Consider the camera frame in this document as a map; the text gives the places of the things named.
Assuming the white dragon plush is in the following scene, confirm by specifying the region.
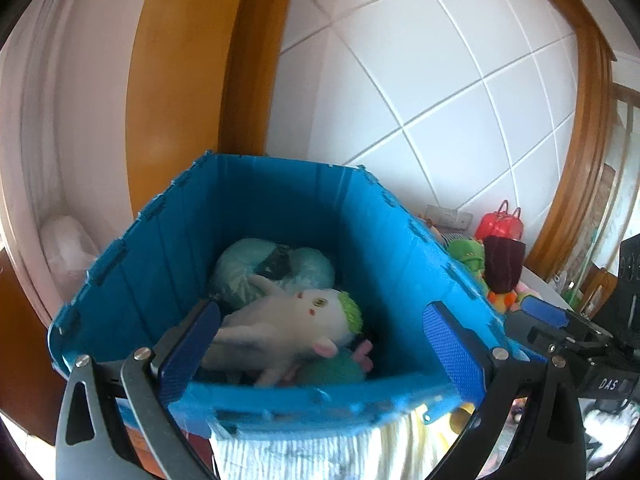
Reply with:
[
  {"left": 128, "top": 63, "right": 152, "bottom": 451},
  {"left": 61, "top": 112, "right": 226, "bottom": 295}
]
[{"left": 200, "top": 287, "right": 365, "bottom": 388}]

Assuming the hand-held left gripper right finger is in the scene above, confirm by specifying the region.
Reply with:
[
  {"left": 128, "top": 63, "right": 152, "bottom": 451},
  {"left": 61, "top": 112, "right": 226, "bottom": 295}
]
[{"left": 422, "top": 301, "right": 587, "bottom": 480}]

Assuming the pink pig plush teal dress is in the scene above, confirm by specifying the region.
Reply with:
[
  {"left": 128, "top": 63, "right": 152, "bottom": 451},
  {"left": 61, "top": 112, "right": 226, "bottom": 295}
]
[{"left": 295, "top": 339, "right": 376, "bottom": 388}]

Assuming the pink pig plush green dress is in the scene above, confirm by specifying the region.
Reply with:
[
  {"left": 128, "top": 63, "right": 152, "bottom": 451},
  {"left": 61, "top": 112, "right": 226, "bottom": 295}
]
[{"left": 515, "top": 280, "right": 541, "bottom": 306}]

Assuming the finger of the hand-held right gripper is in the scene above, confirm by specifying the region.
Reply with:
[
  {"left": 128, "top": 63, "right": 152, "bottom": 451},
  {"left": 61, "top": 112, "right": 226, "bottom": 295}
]
[
  {"left": 521, "top": 296, "right": 613, "bottom": 343},
  {"left": 504, "top": 310, "right": 576, "bottom": 361}
]

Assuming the white wall outlet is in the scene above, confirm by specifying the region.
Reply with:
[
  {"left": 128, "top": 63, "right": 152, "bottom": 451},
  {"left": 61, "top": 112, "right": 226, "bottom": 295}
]
[{"left": 426, "top": 205, "right": 473, "bottom": 228}]

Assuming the white plastic bag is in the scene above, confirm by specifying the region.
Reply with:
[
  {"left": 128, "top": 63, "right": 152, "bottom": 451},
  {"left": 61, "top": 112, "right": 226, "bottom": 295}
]
[{"left": 40, "top": 212, "right": 101, "bottom": 291}]

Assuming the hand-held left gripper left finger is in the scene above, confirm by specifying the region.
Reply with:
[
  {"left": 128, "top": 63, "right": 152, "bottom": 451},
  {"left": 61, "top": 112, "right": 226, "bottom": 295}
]
[{"left": 55, "top": 299, "right": 222, "bottom": 480}]

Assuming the red handbag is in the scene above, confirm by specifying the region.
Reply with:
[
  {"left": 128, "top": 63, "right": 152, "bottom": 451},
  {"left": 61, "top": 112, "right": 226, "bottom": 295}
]
[{"left": 474, "top": 200, "right": 526, "bottom": 242}]

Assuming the wooden wall frame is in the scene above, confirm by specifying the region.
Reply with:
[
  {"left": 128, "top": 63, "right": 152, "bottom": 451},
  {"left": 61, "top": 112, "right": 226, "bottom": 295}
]
[
  {"left": 125, "top": 0, "right": 301, "bottom": 221},
  {"left": 505, "top": 0, "right": 616, "bottom": 276}
]

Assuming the frosted glass door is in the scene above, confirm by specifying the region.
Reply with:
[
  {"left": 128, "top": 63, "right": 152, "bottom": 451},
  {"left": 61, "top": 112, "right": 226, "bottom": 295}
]
[{"left": 595, "top": 82, "right": 640, "bottom": 281}]

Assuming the dark maroon knit cloth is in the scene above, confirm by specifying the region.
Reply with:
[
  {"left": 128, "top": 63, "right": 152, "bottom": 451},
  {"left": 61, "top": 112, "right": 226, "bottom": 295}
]
[{"left": 482, "top": 235, "right": 527, "bottom": 295}]

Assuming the blue plastic crate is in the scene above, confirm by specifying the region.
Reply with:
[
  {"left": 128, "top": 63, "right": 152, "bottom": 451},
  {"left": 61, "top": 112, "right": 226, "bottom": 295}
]
[{"left": 47, "top": 152, "right": 548, "bottom": 441}]

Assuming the wooden chair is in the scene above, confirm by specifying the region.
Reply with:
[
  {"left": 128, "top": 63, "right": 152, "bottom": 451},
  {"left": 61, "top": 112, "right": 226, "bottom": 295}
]
[{"left": 575, "top": 265, "right": 623, "bottom": 321}]

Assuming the teal neck pillow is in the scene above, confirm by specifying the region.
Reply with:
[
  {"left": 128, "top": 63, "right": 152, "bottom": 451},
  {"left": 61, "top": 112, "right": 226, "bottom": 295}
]
[{"left": 207, "top": 239, "right": 337, "bottom": 311}]

